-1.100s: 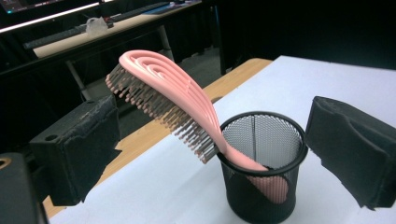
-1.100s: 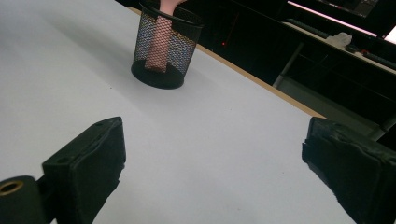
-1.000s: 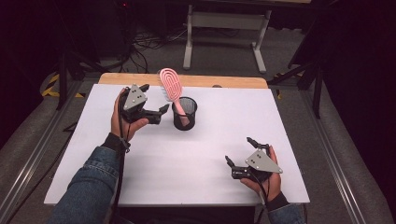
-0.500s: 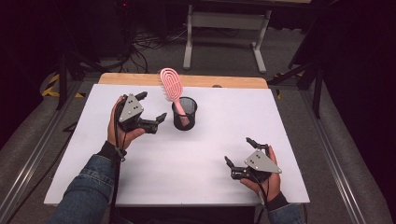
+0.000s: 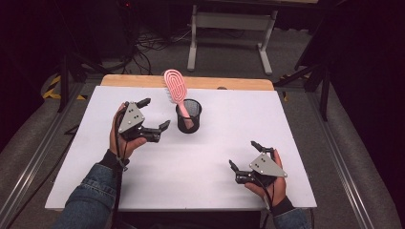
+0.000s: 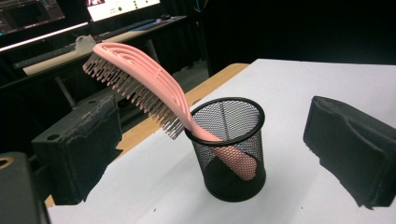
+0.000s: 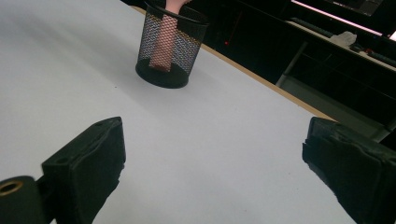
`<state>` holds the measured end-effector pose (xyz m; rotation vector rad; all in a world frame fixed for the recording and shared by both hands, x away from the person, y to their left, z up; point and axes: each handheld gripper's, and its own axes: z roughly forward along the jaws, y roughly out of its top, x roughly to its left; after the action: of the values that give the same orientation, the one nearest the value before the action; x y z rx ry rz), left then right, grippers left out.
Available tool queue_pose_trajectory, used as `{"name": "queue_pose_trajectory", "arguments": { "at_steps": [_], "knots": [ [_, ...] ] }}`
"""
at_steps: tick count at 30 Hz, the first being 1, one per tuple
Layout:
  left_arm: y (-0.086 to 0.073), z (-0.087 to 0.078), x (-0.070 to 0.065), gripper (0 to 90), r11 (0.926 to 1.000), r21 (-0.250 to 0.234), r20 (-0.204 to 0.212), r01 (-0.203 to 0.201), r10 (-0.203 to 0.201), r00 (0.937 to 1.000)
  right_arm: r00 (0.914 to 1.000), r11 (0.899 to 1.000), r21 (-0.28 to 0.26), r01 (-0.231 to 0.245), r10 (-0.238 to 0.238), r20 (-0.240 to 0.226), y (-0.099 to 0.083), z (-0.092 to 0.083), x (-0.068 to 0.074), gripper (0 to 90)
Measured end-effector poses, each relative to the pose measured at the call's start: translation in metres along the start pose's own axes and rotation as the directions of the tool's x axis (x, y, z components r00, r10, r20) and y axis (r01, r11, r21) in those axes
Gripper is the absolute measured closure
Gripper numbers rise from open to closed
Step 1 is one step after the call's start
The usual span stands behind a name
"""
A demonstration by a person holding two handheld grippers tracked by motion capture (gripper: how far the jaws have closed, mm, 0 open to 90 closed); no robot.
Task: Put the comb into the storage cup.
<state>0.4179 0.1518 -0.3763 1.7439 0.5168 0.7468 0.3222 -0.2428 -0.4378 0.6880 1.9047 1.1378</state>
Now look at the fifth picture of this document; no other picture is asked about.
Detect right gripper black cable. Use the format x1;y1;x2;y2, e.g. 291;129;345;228
256;176;275;213

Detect person's right hand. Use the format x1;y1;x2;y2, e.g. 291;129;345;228
244;148;288;208

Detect person's left hand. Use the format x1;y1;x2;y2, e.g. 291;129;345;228
109;102;148;160

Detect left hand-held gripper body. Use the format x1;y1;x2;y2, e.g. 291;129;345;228
116;100;161;143

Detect white table board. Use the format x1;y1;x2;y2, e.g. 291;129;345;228
45;85;318;211

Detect aluminium floor rail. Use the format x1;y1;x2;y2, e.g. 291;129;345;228
0;82;85;229
304;92;378;229

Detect wooden table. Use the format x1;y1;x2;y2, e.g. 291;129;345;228
100;73;275;92

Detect pink hairbrush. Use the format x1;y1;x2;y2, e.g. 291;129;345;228
163;69;195;130

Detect yellow black hazard tape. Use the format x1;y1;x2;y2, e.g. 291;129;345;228
42;74;88;101

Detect grey metal table frame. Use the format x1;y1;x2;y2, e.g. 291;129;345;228
186;3;279;76

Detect black floor cables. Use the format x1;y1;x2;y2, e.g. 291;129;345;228
127;27;192;75

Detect black metal stand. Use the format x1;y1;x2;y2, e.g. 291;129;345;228
56;52;108;114
273;63;332;122

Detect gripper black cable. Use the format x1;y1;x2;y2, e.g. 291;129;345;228
256;176;275;213
113;108;130;229

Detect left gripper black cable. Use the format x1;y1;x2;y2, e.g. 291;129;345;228
113;108;130;229

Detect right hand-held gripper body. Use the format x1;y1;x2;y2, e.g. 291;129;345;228
235;146;288;187

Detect black mesh pen cup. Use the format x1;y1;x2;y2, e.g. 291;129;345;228
175;98;203;135

